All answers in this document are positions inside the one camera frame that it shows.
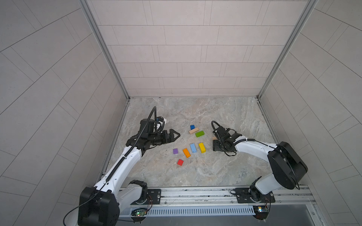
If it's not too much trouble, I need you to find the left controller board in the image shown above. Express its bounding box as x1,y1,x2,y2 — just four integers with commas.
131,208,148,217

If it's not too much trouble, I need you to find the orange wood block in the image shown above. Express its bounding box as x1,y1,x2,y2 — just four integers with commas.
183,148,191,158

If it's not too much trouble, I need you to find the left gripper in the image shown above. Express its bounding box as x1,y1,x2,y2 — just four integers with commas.
146,129,180,146

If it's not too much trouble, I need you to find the light blue wood block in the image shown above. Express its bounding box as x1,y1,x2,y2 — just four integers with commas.
190,143,197,153

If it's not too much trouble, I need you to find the vent grille strip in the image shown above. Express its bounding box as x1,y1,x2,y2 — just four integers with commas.
147,206,255,217

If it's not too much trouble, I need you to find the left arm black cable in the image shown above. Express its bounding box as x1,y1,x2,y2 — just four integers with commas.
63,106,157,226

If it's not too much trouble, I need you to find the green wood block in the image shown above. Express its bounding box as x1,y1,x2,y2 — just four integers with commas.
195,131,205,137

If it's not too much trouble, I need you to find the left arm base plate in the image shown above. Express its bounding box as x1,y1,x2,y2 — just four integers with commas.
132,189,161,205

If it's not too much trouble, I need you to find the right controller board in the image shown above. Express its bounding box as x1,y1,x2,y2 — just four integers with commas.
253,206,269,220

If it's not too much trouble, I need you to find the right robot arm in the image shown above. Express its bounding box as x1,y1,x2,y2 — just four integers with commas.
211,121,308,203

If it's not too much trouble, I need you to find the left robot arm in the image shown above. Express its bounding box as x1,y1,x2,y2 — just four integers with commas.
77,117,180,226

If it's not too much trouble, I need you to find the controller board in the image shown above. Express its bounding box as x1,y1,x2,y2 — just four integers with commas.
131,208,148,217
253,206,269,220

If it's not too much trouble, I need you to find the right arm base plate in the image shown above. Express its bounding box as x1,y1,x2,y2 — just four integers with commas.
233,188,275,203

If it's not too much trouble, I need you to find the red wood cube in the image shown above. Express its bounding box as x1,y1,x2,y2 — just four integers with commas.
177,159,184,166

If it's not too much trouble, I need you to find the aluminium mounting rail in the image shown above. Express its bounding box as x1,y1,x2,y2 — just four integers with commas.
121,185,315,209

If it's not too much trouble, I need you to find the yellow wood block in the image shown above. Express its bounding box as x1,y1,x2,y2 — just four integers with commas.
199,143,206,153

